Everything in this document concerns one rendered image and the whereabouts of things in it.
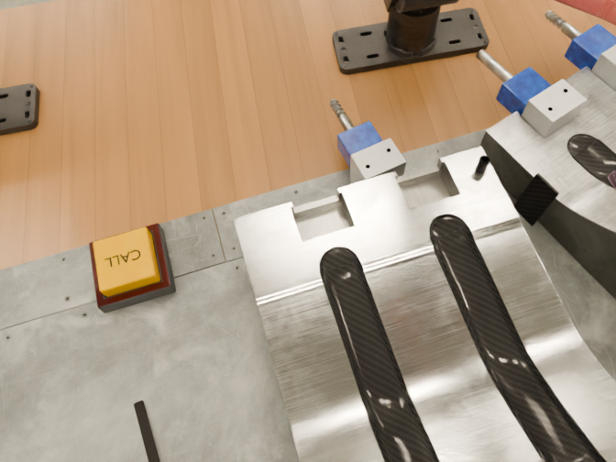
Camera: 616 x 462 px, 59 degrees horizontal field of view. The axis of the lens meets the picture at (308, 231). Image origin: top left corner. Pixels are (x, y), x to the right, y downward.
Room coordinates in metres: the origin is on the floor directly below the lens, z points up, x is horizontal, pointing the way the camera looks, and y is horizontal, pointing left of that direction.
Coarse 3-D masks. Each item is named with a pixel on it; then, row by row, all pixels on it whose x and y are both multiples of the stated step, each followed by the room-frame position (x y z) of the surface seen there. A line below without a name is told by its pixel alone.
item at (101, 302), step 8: (160, 240) 0.27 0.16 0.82; (160, 248) 0.26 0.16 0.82; (160, 256) 0.25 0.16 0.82; (160, 264) 0.24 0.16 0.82; (96, 272) 0.24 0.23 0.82; (96, 280) 0.23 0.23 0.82; (168, 280) 0.22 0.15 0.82; (96, 288) 0.22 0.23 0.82; (144, 288) 0.21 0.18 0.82; (152, 288) 0.21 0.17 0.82; (160, 288) 0.21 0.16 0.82; (96, 296) 0.21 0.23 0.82; (120, 296) 0.21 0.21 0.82; (128, 296) 0.21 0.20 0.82; (104, 304) 0.20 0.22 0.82
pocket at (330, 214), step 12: (312, 204) 0.26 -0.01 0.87; (324, 204) 0.26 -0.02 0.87; (336, 204) 0.26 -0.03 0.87; (300, 216) 0.25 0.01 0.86; (312, 216) 0.25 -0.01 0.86; (324, 216) 0.25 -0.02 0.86; (336, 216) 0.25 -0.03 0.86; (348, 216) 0.24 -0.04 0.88; (300, 228) 0.24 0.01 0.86; (312, 228) 0.24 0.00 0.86; (324, 228) 0.24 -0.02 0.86; (336, 228) 0.23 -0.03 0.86
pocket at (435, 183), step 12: (432, 168) 0.28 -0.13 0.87; (444, 168) 0.28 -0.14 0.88; (396, 180) 0.27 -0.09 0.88; (408, 180) 0.27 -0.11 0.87; (420, 180) 0.28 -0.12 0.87; (432, 180) 0.28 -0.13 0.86; (444, 180) 0.27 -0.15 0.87; (408, 192) 0.26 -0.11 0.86; (420, 192) 0.26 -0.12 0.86; (432, 192) 0.26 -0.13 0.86; (444, 192) 0.26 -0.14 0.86; (456, 192) 0.25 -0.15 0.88; (408, 204) 0.25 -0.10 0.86; (420, 204) 0.25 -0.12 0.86
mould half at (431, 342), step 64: (384, 192) 0.25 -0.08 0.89; (256, 256) 0.20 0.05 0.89; (320, 256) 0.20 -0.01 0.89; (384, 256) 0.19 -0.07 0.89; (512, 256) 0.17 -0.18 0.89; (320, 320) 0.14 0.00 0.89; (384, 320) 0.13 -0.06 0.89; (448, 320) 0.12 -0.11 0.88; (512, 320) 0.12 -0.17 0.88; (320, 384) 0.08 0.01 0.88; (448, 384) 0.07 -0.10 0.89; (576, 384) 0.05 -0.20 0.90; (320, 448) 0.03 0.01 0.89; (448, 448) 0.02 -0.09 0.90; (512, 448) 0.01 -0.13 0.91
